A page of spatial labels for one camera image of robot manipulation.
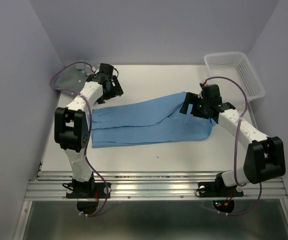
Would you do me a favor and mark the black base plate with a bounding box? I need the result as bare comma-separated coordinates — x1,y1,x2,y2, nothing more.
65,182,111,199
195,181,244,198

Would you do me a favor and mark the light blue long sleeve shirt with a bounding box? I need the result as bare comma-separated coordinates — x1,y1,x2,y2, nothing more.
91,92,216,149

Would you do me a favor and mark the folded grey button shirt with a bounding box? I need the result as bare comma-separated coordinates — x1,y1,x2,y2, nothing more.
50,61,96,98

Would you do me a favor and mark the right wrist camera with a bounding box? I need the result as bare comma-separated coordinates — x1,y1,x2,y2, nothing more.
200,83,221,100

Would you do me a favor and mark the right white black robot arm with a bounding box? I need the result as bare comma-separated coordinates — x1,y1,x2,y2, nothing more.
180,92,286,198

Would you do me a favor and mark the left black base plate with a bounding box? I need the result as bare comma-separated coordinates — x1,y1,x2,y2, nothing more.
65,182,111,199

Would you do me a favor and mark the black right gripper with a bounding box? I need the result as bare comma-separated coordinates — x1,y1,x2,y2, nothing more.
180,91,210,118

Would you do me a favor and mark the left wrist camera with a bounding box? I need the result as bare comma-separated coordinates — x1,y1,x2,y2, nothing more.
94,63,119,77

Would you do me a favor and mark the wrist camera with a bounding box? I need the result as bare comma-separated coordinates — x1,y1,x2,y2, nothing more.
94,63,119,77
200,83,221,100

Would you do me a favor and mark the aluminium mounting rail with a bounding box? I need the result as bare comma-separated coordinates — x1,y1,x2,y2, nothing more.
23,171,288,201

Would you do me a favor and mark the white plastic mesh basket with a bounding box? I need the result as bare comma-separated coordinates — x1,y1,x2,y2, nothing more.
204,52,266,105

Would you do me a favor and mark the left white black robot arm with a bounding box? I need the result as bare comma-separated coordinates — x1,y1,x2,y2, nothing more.
54,71,123,198

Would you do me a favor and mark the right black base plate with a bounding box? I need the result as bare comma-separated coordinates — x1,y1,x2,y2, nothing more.
195,181,244,198

